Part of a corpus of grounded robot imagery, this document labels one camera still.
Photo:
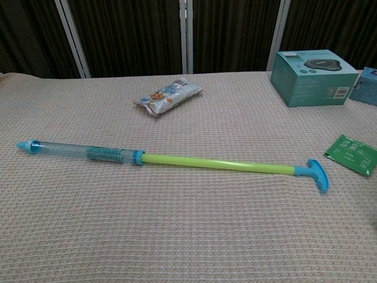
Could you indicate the clear blue plastic tube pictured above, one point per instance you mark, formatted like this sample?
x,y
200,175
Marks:
x,y
67,148

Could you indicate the white snack bag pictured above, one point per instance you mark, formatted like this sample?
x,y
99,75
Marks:
x,y
168,95

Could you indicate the beige woven tablecloth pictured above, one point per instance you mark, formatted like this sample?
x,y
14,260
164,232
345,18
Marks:
x,y
176,221

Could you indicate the teal speaker product box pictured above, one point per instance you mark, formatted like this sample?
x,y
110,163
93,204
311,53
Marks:
x,y
309,85

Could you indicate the green sachet packet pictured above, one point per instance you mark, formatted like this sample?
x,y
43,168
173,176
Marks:
x,y
350,153

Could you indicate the light blue cardboard box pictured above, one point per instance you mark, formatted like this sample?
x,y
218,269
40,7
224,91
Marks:
x,y
366,88

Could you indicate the white screen frame post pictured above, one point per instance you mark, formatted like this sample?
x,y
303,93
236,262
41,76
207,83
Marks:
x,y
278,29
186,35
72,38

